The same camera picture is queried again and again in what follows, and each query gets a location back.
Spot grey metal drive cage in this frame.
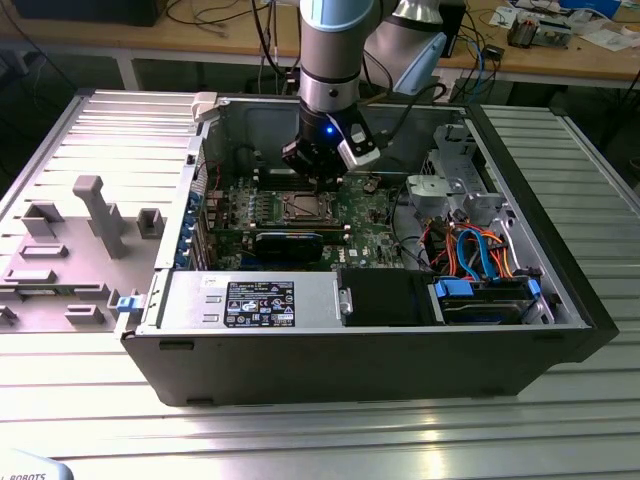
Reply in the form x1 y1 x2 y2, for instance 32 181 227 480
404 123 505 226

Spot orange wire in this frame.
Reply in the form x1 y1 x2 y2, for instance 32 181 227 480
427 219 524 279

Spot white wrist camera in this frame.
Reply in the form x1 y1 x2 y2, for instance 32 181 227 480
337 112 382 170

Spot metal heat sink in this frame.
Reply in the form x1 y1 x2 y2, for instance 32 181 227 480
506 13 540 50

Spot blue box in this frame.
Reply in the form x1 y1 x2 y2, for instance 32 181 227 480
558 0 622 15

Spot thin red wire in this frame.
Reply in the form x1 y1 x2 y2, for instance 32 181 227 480
196 160 225 195

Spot CPU socket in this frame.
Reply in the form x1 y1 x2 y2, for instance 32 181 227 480
282 191 335 225

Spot green motherboard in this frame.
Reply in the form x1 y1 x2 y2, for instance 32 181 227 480
202 172 409 274

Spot grey metal device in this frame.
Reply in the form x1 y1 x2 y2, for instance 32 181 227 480
537 18 575 51

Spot grey parts rack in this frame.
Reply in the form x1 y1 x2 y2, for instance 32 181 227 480
0 174 169 335

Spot white plastic case latch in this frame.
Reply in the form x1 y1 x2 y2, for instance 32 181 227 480
191 91 220 123

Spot tall black box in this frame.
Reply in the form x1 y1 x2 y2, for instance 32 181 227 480
439 0 467 60

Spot blue flat wire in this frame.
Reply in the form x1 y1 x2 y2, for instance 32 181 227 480
455 225 503 284

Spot black open PC case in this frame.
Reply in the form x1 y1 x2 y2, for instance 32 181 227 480
118 93 621 409

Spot white papers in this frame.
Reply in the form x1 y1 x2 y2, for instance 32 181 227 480
579 27 637 52

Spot metal socket cover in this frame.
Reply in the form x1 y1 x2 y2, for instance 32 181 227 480
282 191 335 224

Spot hard disk in blue carrier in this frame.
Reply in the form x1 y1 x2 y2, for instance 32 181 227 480
427 276 545 327

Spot black wire bundle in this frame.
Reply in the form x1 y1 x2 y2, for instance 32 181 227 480
391 187 432 272

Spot silver power supply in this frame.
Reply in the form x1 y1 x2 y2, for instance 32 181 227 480
158 270 347 332

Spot wooden workbench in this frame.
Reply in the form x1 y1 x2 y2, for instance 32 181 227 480
0 0 640 92

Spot black camera cable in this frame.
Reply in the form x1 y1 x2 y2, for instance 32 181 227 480
372 82 447 149

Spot silver CPU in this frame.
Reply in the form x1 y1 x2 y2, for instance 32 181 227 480
292 195 325 217

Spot black RAM slot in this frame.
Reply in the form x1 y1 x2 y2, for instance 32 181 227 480
252 222 352 242
253 177 344 192
253 168 344 182

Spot black looped wire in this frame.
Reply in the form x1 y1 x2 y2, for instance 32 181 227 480
370 156 417 177

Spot black graphics card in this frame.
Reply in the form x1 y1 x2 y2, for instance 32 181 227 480
253 229 326 265

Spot white paper sheet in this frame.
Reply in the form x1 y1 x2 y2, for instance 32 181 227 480
489 5 519 30

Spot black monitor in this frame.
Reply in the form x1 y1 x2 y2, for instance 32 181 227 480
13 0 162 28

